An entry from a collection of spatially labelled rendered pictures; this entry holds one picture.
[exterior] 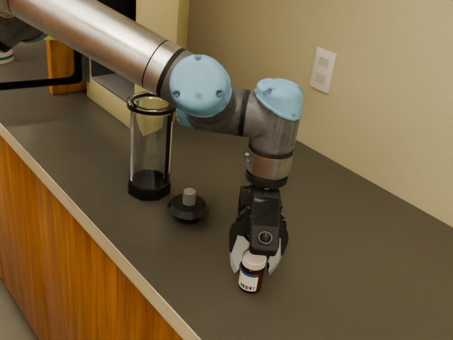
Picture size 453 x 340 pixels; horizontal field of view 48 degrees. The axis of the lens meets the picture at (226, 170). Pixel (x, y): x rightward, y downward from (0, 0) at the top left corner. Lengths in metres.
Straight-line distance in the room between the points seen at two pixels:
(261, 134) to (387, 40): 0.63
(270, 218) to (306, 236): 0.31
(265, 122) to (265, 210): 0.15
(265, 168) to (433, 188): 0.63
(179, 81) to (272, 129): 0.19
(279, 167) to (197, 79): 0.24
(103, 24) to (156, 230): 0.51
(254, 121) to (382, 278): 0.46
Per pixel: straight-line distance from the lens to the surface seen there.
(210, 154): 1.39
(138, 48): 0.70
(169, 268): 1.00
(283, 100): 0.77
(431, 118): 1.31
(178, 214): 1.09
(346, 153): 1.48
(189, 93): 0.65
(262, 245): 0.81
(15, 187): 1.69
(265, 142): 0.80
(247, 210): 0.87
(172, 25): 1.41
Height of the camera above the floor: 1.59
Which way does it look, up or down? 30 degrees down
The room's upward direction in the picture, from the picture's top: 7 degrees clockwise
